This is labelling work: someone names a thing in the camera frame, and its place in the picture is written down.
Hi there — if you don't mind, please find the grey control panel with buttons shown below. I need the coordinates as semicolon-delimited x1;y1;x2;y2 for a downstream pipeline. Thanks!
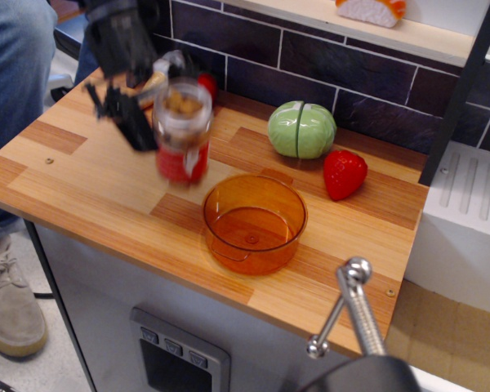
130;307;231;391

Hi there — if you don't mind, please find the light wooden shelf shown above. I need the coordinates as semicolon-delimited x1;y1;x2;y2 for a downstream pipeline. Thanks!
227;0;474;67

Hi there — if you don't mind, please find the toy ice cream cone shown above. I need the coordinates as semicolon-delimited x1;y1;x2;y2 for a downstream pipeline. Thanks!
137;50;186;109

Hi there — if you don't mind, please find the blue jeans leg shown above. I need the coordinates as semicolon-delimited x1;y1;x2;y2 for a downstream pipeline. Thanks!
0;0;103;242

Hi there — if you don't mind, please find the orange transparent plastic pot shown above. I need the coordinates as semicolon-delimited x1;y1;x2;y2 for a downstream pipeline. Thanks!
203;174;308;276

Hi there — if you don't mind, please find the red toy strawberry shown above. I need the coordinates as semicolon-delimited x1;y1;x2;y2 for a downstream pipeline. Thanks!
323;150;368;201

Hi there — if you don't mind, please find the beige suede shoe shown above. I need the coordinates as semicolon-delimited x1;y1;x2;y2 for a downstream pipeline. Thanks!
0;235;47;358

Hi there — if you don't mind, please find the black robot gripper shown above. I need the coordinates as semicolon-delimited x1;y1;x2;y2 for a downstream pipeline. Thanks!
83;7;200;152

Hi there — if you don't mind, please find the green toy cabbage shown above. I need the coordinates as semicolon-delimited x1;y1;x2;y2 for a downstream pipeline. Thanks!
268;100;337;159

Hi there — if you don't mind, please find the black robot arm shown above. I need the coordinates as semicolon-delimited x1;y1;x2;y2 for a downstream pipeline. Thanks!
84;1;212;154

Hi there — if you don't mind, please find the white ribbed sink unit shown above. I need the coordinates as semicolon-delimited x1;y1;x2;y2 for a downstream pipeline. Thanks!
405;142;490;312

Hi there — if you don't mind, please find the red toy chili pepper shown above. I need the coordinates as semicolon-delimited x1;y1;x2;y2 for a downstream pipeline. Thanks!
198;73;219;104

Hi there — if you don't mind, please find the toy salmon sushi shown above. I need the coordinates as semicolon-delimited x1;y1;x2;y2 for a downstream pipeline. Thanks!
335;0;407;28

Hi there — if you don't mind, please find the clear almond jar red label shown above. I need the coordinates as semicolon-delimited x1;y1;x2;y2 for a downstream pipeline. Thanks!
152;78;213;185

